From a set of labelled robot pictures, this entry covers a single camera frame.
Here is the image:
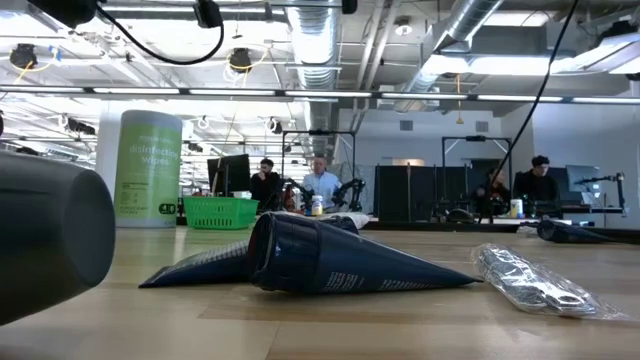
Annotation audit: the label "black overhead camera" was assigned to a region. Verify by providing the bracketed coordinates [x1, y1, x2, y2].
[193, 0, 225, 30]

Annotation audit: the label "long black cable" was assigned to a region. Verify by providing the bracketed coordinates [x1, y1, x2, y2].
[479, 0, 581, 222]

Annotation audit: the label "black pack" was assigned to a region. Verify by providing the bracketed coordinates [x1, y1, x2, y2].
[536, 218, 624, 245]

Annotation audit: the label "black ceiling fixture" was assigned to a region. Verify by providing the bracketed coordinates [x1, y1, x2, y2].
[228, 48, 253, 74]
[8, 43, 39, 70]

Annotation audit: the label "person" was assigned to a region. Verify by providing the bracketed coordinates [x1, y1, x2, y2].
[473, 168, 512, 217]
[301, 153, 344, 210]
[513, 154, 562, 217]
[248, 157, 282, 214]

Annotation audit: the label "black packs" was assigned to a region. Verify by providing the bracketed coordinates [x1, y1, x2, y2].
[247, 210, 484, 295]

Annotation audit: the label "black looping cable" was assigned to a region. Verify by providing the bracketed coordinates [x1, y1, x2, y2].
[96, 5, 226, 67]

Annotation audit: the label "black aluminium table frame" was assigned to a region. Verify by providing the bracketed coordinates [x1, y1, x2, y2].
[177, 214, 640, 247]

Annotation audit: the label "navy blue toiletry tube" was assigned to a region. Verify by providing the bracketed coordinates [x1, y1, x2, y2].
[138, 214, 360, 290]

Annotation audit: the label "grey computer monitor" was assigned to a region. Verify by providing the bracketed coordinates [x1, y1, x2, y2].
[564, 163, 602, 195]

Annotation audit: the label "silver ventilation duct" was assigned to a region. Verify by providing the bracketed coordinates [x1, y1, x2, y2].
[394, 0, 506, 111]
[289, 0, 346, 154]

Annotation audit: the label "narrow green plastic basket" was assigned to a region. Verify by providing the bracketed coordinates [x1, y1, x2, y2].
[182, 195, 261, 231]

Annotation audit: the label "black computer monitor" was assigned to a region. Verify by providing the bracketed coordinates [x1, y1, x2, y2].
[206, 153, 252, 197]

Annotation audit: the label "long clear packet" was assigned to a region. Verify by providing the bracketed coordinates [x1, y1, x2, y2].
[470, 243, 630, 322]

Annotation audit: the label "long LED light bar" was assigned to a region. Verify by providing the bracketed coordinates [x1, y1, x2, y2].
[0, 84, 640, 106]

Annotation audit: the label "green disinfecting wipes canister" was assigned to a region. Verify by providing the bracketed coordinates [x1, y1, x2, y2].
[113, 108, 184, 230]

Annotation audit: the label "white pillar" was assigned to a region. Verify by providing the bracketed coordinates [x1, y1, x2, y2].
[94, 102, 132, 201]

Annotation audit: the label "background black rig frame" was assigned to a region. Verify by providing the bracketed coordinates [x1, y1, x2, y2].
[280, 129, 357, 211]
[441, 134, 513, 221]

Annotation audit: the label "black partition panel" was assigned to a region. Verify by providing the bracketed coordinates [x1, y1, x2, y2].
[373, 164, 451, 224]

